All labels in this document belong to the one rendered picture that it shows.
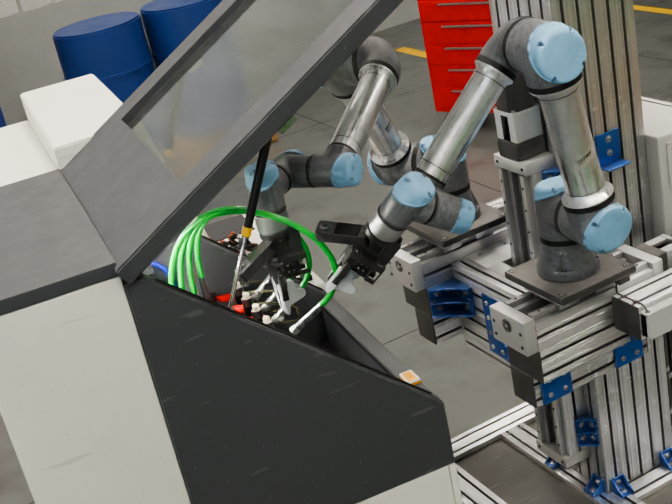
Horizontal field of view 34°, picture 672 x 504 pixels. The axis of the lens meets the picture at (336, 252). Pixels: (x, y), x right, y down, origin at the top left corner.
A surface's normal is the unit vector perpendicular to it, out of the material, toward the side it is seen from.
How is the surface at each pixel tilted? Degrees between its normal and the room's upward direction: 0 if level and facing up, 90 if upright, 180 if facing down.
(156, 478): 90
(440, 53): 90
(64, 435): 90
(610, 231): 98
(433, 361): 0
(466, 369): 0
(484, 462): 0
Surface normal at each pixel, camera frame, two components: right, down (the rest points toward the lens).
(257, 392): 0.37, 0.31
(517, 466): -0.20, -0.90
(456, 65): -0.58, 0.43
